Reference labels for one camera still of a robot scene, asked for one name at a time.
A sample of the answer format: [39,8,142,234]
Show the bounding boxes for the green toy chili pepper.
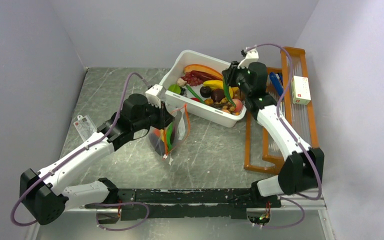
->
[165,123,174,152]

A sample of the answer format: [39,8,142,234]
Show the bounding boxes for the yellow toy banana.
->
[203,80,225,94]

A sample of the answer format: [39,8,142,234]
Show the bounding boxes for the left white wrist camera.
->
[145,84,166,109]

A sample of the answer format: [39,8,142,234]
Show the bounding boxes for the orange toy melon slice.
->
[183,64,223,80]

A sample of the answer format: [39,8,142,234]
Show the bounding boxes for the white tag card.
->
[73,115,97,142]

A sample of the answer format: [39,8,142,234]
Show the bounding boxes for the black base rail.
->
[85,187,281,221]

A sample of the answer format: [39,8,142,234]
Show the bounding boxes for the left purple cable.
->
[10,72,151,232]

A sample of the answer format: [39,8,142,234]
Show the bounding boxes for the blue handled tool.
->
[269,72,284,97]

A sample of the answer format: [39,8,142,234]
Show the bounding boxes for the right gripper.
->
[223,60,252,97]

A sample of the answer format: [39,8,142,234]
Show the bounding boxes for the red toy grapes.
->
[181,72,204,87]

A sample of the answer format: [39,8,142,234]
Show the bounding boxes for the clear zip top bag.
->
[147,104,191,160]

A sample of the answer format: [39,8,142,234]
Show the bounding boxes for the dark green toy cucumber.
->
[222,77,237,107]

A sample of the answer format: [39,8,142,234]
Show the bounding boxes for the white small carton box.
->
[291,75,311,106]

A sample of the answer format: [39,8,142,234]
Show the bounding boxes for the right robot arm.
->
[222,61,325,207]

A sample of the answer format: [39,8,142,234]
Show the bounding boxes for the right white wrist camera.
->
[237,49,259,69]

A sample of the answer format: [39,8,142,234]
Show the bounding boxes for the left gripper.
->
[132,99,176,132]

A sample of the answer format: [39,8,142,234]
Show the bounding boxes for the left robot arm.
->
[10,93,175,227]

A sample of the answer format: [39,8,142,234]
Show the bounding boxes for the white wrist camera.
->
[237,49,259,69]
[145,84,166,109]

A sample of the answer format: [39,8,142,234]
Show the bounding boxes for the white plastic food bin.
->
[160,50,246,128]

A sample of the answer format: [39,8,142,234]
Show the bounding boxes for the orange wooden rack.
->
[243,47,320,175]

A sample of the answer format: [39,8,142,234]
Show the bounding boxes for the green toy lime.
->
[168,84,182,95]

